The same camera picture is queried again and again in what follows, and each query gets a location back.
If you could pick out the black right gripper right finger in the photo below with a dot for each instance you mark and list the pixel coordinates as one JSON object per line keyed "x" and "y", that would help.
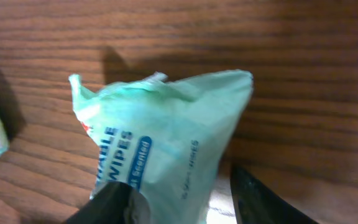
{"x": 254, "y": 203}

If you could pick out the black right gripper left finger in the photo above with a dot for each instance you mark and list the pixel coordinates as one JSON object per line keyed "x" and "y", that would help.
{"x": 115, "y": 203}

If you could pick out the teal wet wipes pack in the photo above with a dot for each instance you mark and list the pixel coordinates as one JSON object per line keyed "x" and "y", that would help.
{"x": 163, "y": 139}

